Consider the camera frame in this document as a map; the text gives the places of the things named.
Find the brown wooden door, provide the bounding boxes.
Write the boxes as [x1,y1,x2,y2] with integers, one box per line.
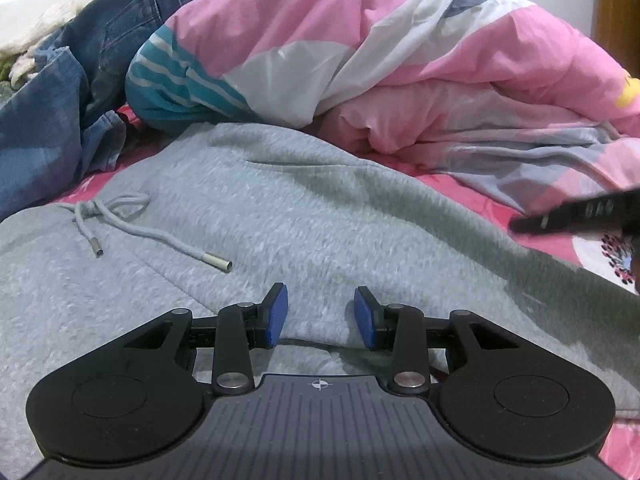
[592,0,640,76]

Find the grey sweatpants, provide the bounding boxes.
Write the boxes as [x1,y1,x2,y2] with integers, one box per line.
[0,122,640,480]

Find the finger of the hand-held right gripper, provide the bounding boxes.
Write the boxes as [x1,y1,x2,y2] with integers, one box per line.
[507,206,566,235]

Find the pink patterned quilt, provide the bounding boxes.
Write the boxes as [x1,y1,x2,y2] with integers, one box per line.
[125,0,640,221]

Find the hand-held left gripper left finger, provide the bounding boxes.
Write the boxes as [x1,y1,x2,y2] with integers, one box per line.
[122,282,290,396]

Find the pink floral blanket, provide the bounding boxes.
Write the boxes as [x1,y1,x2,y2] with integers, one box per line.
[65,102,640,480]

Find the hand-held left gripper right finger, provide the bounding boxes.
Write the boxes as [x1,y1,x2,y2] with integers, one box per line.
[354,286,521,396]

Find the white knit cloth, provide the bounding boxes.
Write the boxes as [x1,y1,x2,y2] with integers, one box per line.
[0,2,83,86]

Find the blue jeans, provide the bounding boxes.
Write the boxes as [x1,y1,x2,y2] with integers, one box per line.
[0,0,258,221]

